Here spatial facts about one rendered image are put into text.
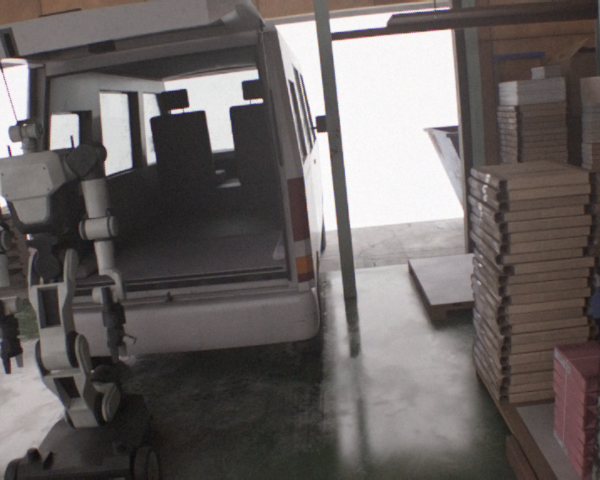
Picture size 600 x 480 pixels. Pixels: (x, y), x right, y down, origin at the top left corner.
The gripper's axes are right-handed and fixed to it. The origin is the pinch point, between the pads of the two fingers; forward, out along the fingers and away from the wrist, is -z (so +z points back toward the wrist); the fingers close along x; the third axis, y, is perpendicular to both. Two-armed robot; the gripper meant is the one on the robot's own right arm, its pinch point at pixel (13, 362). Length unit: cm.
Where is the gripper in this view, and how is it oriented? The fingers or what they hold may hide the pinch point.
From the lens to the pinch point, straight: 246.2
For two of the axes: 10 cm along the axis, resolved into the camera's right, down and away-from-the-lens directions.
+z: -1.2, -9.9, -0.2
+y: 9.9, -1.2, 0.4
